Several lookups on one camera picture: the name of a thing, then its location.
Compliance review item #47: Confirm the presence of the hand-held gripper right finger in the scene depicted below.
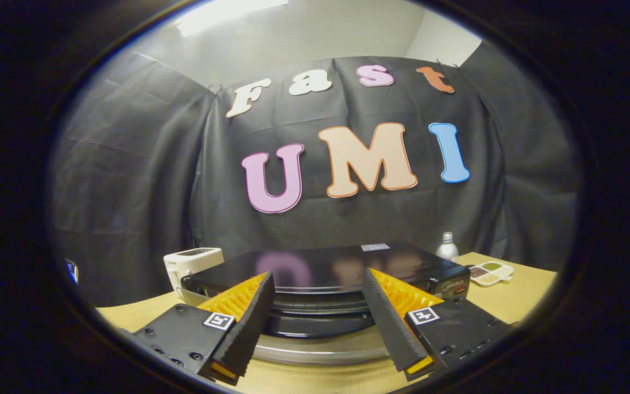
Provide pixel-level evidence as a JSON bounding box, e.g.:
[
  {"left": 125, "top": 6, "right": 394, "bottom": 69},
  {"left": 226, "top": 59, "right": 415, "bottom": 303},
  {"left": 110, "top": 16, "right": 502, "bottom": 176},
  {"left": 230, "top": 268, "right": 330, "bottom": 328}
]
[{"left": 361, "top": 267, "right": 515, "bottom": 382}]

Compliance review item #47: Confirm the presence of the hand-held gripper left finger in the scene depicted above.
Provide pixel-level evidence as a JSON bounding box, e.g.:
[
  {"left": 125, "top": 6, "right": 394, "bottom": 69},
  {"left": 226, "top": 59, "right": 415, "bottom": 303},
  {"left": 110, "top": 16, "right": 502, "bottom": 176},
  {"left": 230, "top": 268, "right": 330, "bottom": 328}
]
[{"left": 121, "top": 272, "right": 276, "bottom": 385}]

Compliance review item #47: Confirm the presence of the black toaster oven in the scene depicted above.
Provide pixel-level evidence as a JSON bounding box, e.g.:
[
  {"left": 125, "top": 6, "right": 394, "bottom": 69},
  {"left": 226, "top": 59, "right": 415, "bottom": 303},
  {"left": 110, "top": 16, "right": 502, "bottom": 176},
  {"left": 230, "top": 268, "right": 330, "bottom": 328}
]
[{"left": 181, "top": 242, "right": 471, "bottom": 366}]

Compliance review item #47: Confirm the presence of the white pop-up toaster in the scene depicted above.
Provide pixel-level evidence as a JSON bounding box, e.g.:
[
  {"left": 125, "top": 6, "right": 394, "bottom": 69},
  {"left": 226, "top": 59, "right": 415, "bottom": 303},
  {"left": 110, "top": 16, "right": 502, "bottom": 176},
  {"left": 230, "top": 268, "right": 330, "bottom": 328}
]
[{"left": 163, "top": 247, "right": 225, "bottom": 306}]

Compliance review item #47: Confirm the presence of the silver bottle with pink label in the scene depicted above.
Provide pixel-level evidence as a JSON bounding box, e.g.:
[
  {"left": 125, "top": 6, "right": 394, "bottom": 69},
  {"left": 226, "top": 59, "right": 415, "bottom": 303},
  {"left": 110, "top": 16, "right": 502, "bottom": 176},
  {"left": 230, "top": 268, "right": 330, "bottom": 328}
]
[{"left": 435, "top": 231, "right": 459, "bottom": 262}]

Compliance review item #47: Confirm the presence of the white divided dish of grains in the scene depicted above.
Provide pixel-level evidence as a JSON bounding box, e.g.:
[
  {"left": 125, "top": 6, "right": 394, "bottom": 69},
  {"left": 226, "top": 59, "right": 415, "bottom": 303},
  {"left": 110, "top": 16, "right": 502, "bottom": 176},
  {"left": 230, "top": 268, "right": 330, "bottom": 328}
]
[{"left": 468, "top": 261, "right": 515, "bottom": 287}]

